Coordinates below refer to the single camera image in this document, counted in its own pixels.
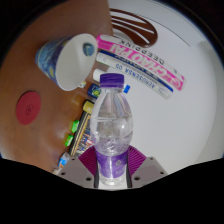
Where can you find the framed group photo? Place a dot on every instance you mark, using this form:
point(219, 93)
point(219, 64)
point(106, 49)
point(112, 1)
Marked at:
point(84, 136)

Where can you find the white and blue shuttlecock tube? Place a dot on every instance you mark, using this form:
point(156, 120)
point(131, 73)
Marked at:
point(140, 78)

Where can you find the dark blue pump bottle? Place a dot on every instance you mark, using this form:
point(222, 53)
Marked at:
point(94, 91)

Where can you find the blue tissue pack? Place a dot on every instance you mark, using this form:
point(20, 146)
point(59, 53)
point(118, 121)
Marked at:
point(64, 160)

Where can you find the amber pump bottle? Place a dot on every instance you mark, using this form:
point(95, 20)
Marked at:
point(88, 106)

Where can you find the flat round red coaster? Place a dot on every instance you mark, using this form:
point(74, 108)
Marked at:
point(28, 108)

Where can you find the dark wooden chair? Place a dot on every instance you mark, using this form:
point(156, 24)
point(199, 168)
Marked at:
point(140, 35)

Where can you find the clear purple-capped water bottle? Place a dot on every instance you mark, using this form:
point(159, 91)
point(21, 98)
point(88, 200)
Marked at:
point(111, 130)

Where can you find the white door panel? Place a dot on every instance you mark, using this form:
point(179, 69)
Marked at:
point(163, 15)

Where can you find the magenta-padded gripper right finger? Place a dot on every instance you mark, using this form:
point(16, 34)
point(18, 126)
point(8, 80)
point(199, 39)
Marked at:
point(150, 170)

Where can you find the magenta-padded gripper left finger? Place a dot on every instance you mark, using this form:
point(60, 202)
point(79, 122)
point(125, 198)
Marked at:
point(75, 171)

